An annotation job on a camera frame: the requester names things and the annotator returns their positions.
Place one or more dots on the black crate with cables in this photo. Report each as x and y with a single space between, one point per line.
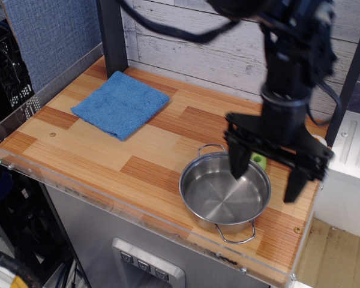
15 83

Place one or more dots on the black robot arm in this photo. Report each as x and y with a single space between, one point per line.
299 55

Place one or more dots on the grey green toy spatula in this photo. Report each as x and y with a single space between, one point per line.
259 159

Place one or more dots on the white ribbed appliance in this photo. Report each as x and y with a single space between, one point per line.
338 200

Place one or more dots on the silver dispenser button panel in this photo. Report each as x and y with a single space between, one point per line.
139 268

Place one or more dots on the dark left vertical post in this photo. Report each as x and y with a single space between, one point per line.
112 35

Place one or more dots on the blue cloth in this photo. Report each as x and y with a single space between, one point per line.
121 106

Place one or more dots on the plush sushi roll toy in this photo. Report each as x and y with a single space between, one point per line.
320 139

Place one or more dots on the clear acrylic table guard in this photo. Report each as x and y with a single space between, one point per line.
105 190

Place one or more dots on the stainless steel pot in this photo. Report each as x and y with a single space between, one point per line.
217 201

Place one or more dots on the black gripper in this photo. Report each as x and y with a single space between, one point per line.
278 133

